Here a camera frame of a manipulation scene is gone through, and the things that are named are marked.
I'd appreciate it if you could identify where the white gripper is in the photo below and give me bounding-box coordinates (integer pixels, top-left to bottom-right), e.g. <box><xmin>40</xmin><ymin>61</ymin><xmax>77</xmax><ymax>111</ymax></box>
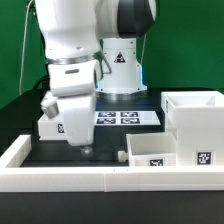
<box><xmin>41</xmin><ymin>60</ymin><xmax>101</xmax><ymax>155</ymax></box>

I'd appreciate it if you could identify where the white front drawer tray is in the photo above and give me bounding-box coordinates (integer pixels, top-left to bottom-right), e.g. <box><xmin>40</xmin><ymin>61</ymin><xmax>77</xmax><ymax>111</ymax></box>
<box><xmin>118</xmin><ymin>132</ymin><xmax>177</xmax><ymax>167</ymax></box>

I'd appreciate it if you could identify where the white drawer tray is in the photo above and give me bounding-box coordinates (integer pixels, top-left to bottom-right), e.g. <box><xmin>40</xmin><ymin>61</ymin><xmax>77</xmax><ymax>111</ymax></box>
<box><xmin>118</xmin><ymin>132</ymin><xmax>177</xmax><ymax>167</ymax></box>
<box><xmin>38</xmin><ymin>114</ymin><xmax>65</xmax><ymax>141</ymax></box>

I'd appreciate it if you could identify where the white drawer cabinet box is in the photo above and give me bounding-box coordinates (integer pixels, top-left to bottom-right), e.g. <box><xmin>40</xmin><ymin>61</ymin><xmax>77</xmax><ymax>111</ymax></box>
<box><xmin>161</xmin><ymin>91</ymin><xmax>224</xmax><ymax>166</ymax></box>

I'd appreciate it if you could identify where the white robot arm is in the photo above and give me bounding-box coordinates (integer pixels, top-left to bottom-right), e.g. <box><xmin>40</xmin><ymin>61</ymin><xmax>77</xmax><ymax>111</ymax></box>
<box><xmin>35</xmin><ymin>0</ymin><xmax>156</xmax><ymax>146</ymax></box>

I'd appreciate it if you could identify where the white rear drawer tray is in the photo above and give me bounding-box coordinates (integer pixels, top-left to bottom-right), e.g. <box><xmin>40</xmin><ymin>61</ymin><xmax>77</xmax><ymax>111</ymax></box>
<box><xmin>38</xmin><ymin>114</ymin><xmax>65</xmax><ymax>141</ymax></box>

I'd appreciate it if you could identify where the white marker tag plate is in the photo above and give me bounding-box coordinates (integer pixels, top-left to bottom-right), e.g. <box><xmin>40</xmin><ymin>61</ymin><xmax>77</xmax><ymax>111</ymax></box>
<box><xmin>95</xmin><ymin>111</ymin><xmax>160</xmax><ymax>126</ymax></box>

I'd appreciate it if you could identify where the white U-shaped border frame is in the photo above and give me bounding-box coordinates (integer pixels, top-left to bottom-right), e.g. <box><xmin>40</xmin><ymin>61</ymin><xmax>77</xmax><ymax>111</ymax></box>
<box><xmin>0</xmin><ymin>135</ymin><xmax>224</xmax><ymax>192</ymax></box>

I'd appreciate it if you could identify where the white hanging cable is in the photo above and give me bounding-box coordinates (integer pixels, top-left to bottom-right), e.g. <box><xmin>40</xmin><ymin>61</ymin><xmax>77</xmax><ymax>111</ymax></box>
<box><xmin>18</xmin><ymin>0</ymin><xmax>36</xmax><ymax>96</ymax></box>

